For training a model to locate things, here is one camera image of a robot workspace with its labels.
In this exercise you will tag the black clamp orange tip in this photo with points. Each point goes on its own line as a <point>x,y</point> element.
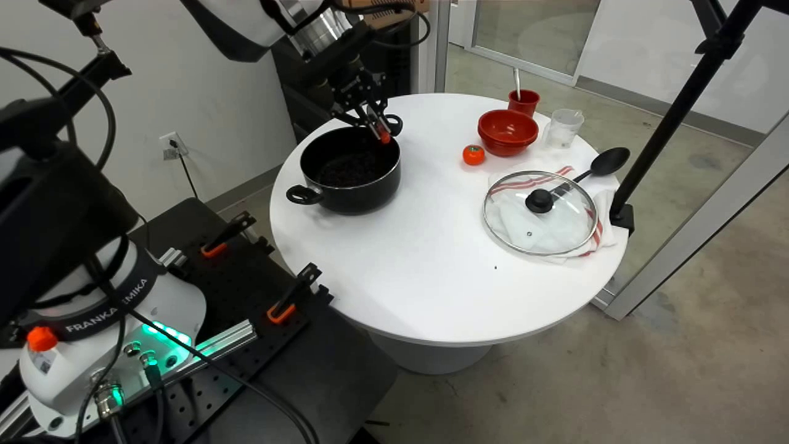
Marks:
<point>233,230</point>

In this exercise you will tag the red handled metal spoon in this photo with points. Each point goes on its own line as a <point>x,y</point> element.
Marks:
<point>384,131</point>

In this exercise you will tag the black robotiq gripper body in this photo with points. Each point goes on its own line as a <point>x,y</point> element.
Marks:
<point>347,75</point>

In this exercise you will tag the red bowl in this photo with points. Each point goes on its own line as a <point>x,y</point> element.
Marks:
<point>507,134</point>

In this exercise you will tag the black tripod stand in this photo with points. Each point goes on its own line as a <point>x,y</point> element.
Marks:
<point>723,36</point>

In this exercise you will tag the red mug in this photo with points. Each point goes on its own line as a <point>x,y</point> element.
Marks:
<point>524,101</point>

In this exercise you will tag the wall power outlet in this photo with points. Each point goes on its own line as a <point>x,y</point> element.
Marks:
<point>172,143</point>

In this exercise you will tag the black cooking pot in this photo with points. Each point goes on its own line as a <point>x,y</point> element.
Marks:
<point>348,170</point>

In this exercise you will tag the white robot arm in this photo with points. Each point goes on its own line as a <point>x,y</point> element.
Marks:
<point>241,27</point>

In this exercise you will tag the small orange tomato toy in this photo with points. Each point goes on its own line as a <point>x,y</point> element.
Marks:
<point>475,153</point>

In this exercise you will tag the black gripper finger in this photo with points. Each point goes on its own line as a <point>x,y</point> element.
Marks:
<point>355,113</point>
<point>374,110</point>

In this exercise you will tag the glass pot lid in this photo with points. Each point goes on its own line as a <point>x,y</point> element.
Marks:
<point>540,212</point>

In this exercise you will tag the black perforated mounting board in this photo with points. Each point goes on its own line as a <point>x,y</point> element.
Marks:
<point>311,380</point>

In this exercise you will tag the white red striped cloth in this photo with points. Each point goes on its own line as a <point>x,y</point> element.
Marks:
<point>604,223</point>

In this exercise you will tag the clear plastic cup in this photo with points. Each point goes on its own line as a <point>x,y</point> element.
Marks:
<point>564,127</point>

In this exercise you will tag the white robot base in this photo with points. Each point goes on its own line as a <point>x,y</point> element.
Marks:
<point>91,335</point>

